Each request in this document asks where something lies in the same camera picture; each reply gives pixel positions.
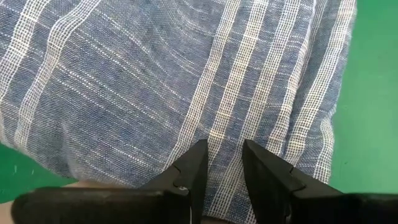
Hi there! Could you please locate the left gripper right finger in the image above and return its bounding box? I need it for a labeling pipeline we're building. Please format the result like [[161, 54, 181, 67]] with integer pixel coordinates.
[[241, 139, 345, 224]]

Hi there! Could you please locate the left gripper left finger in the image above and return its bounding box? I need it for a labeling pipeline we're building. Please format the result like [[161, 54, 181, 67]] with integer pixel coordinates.
[[139, 139, 209, 224]]

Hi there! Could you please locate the blue striped shirt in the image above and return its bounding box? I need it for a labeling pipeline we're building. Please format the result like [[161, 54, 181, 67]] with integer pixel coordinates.
[[0, 0, 358, 224]]

